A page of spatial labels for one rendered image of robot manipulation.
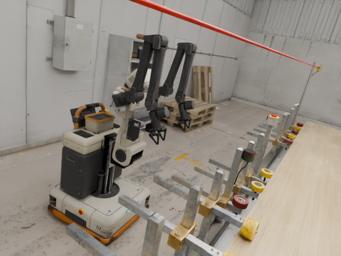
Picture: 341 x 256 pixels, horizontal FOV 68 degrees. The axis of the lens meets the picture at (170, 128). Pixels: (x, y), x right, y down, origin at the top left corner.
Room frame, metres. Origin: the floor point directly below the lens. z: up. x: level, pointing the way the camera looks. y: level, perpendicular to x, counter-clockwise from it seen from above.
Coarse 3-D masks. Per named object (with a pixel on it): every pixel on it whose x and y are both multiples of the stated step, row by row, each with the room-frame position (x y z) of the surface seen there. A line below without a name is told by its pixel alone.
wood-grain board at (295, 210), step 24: (312, 144) 2.47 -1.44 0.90; (336, 144) 2.65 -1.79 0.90; (288, 168) 1.72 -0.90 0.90; (312, 168) 1.81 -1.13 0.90; (336, 168) 1.92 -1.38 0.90; (264, 192) 1.30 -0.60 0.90; (288, 192) 1.35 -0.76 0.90; (312, 192) 1.42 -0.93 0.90; (336, 192) 1.48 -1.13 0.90; (264, 216) 1.06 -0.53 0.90; (288, 216) 1.10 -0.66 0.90; (312, 216) 1.14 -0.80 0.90; (336, 216) 1.19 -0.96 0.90; (240, 240) 0.86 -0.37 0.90; (264, 240) 0.89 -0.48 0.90; (288, 240) 0.92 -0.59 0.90; (312, 240) 0.95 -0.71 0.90; (336, 240) 0.98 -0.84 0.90
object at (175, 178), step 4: (172, 176) 1.35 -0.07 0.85; (176, 176) 1.35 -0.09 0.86; (176, 180) 1.34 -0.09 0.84; (180, 180) 1.32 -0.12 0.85; (184, 180) 1.32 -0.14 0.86; (184, 184) 1.31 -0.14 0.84; (188, 184) 1.30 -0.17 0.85; (192, 184) 1.29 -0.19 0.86; (204, 188) 1.28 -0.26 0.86; (204, 192) 1.25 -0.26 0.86; (208, 192) 1.25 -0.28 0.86; (204, 196) 1.24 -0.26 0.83; (228, 204) 1.17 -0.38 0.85; (232, 204) 1.17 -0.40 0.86; (228, 208) 1.17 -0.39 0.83; (232, 208) 1.16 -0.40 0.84; (236, 208) 1.15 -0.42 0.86; (236, 212) 1.15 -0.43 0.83; (240, 212) 1.14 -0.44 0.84
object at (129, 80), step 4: (132, 72) 1.77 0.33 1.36; (136, 72) 1.75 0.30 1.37; (148, 72) 1.84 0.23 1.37; (128, 76) 1.77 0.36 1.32; (132, 76) 1.75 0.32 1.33; (148, 76) 1.80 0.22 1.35; (128, 80) 1.76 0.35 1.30; (132, 80) 1.75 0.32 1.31; (148, 80) 1.76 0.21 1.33; (128, 84) 1.76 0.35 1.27; (144, 84) 1.72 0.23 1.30; (148, 84) 1.73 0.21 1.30; (144, 88) 1.75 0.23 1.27; (144, 92) 1.84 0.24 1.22
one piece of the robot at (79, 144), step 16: (80, 112) 1.90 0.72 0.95; (80, 128) 1.92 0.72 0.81; (64, 144) 1.77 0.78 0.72; (80, 144) 1.71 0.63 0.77; (96, 144) 1.80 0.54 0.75; (64, 160) 1.77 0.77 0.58; (80, 160) 1.70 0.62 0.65; (96, 160) 1.82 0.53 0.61; (64, 176) 1.76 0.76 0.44; (80, 176) 1.70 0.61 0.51; (96, 176) 1.83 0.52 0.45; (112, 176) 1.94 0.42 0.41; (80, 192) 1.70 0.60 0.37; (96, 192) 1.80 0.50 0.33
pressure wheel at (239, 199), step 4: (236, 196) 1.18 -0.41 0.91; (240, 196) 1.19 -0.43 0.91; (232, 200) 1.17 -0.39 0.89; (236, 200) 1.14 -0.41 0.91; (240, 200) 1.15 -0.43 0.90; (244, 200) 1.16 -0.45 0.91; (236, 204) 1.13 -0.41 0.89; (240, 204) 1.12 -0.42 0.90; (244, 204) 1.12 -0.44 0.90; (240, 208) 1.12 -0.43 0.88; (244, 208) 1.13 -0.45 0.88
